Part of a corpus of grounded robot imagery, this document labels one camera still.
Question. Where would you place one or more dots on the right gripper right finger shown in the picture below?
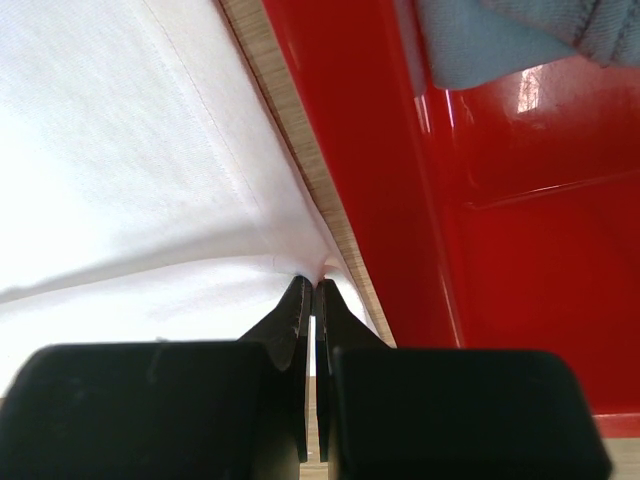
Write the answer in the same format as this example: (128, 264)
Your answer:
(407, 413)

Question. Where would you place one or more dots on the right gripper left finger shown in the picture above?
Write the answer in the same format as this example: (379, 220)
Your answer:
(166, 410)

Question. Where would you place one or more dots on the white t shirt red print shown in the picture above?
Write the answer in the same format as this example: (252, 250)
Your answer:
(146, 192)

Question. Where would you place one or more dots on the red plastic bin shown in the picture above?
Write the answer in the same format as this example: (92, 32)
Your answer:
(503, 216)

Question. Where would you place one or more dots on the grey folded t shirt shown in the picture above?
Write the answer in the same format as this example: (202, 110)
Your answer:
(459, 45)

